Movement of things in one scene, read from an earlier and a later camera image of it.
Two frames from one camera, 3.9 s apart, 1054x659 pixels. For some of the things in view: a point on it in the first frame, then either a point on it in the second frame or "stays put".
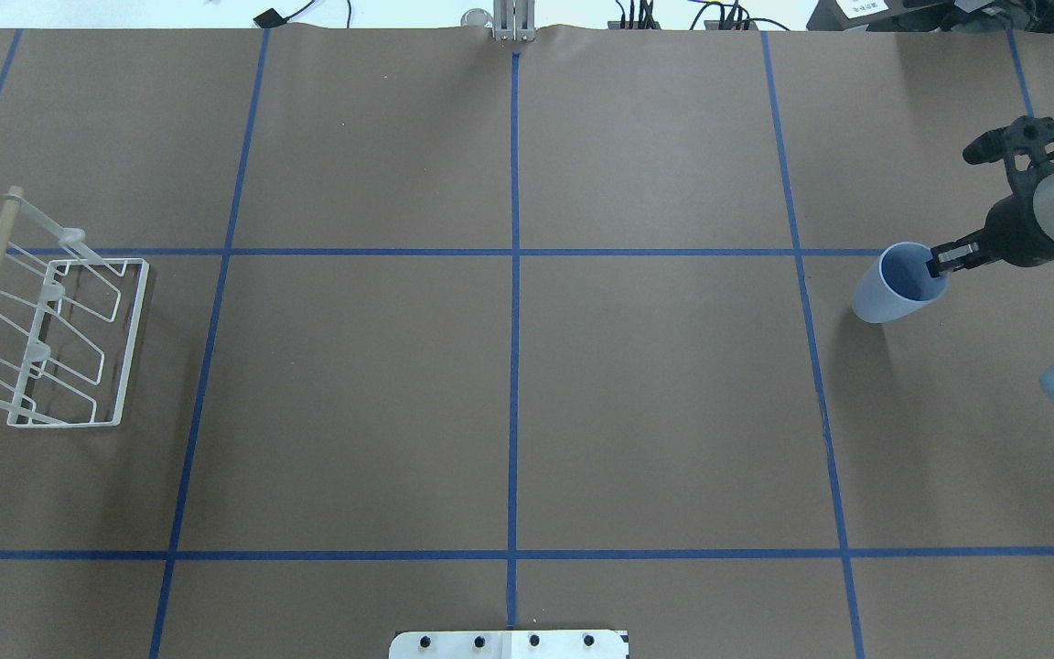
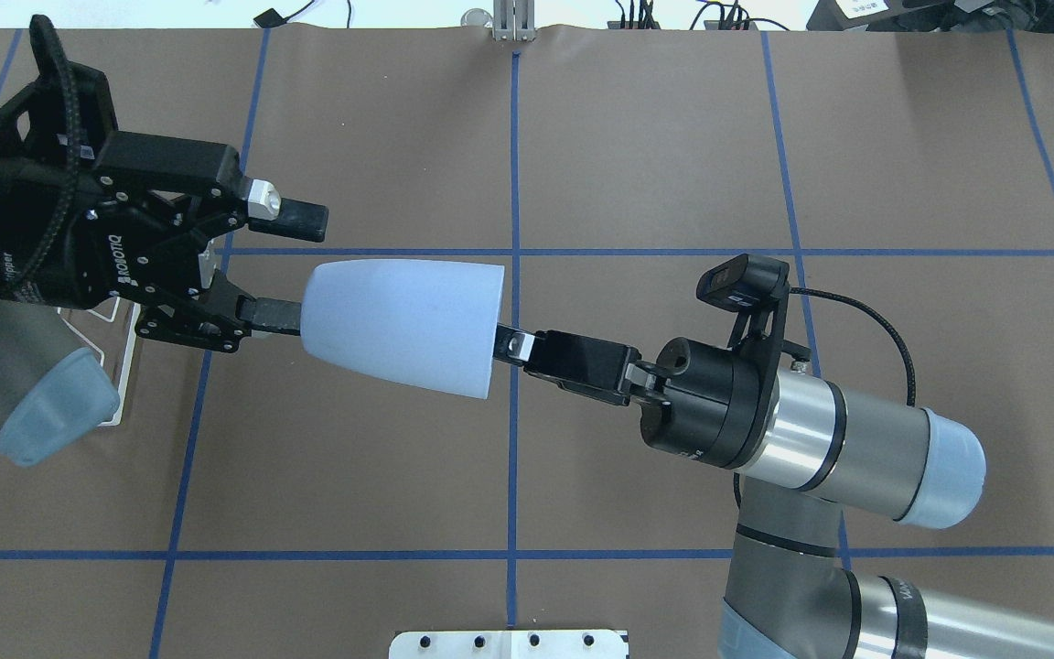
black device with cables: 943,16 stays put
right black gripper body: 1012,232 -> 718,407
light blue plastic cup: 899,284 -> 428,322
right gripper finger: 963,253 -> 588,367
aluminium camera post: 514,20 stays put
